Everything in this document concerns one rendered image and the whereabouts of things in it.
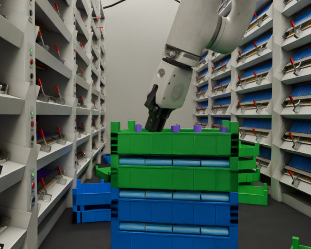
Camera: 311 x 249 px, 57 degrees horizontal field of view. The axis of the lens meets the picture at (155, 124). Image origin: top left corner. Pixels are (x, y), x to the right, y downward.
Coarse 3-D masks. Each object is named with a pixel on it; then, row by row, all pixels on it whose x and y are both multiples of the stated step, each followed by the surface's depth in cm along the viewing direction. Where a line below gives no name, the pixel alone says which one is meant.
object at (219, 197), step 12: (120, 192) 70; (132, 192) 70; (144, 192) 69; (156, 192) 69; (168, 192) 69; (180, 192) 70; (192, 192) 70; (204, 192) 74; (216, 192) 69; (228, 192) 69
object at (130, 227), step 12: (120, 228) 70; (132, 228) 70; (144, 228) 69; (156, 228) 69; (168, 228) 69; (180, 228) 68; (192, 228) 68; (204, 228) 68; (216, 228) 67; (228, 228) 67
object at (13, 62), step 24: (0, 0) 82; (24, 0) 83; (0, 48) 82; (24, 48) 83; (0, 72) 82; (24, 72) 83; (0, 120) 83; (24, 120) 83; (24, 144) 84; (0, 192) 83; (24, 192) 84; (24, 240) 84
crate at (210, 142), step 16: (112, 128) 69; (128, 128) 87; (144, 128) 88; (192, 128) 86; (208, 128) 85; (112, 144) 69; (128, 144) 68; (144, 144) 68; (160, 144) 67; (176, 144) 67; (192, 144) 66; (208, 144) 66; (224, 144) 65
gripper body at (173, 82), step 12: (168, 60) 64; (156, 72) 64; (168, 72) 62; (180, 72) 64; (192, 72) 68; (168, 84) 63; (180, 84) 66; (156, 96) 64; (168, 96) 65; (180, 96) 68
